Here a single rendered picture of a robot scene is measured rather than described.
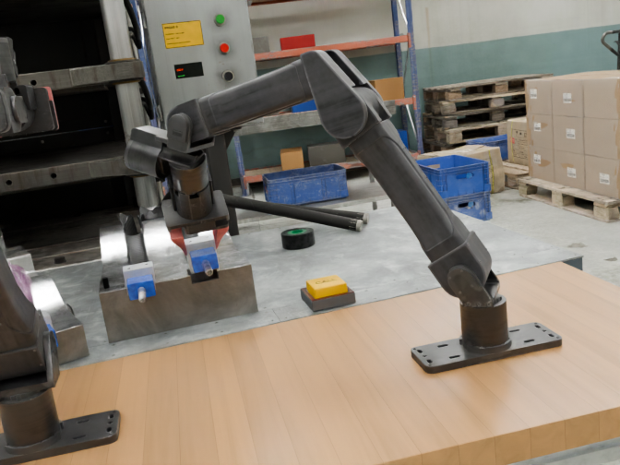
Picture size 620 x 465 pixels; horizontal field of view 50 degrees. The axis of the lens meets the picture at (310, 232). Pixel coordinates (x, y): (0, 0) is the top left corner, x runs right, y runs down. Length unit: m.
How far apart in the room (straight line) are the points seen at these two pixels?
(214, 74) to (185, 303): 0.98
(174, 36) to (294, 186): 3.04
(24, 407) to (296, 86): 0.53
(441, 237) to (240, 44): 1.25
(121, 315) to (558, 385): 0.70
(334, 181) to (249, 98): 4.03
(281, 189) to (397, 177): 4.03
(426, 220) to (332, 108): 0.19
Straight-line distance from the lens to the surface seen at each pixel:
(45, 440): 0.88
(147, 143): 1.06
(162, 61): 1.99
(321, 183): 4.94
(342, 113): 0.87
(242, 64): 2.01
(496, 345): 0.93
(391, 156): 0.89
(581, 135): 5.05
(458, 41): 8.23
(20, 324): 0.82
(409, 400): 0.84
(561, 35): 8.73
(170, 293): 1.16
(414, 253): 1.43
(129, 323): 1.17
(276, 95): 0.93
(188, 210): 1.07
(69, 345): 1.14
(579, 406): 0.83
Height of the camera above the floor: 1.20
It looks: 14 degrees down
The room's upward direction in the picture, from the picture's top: 7 degrees counter-clockwise
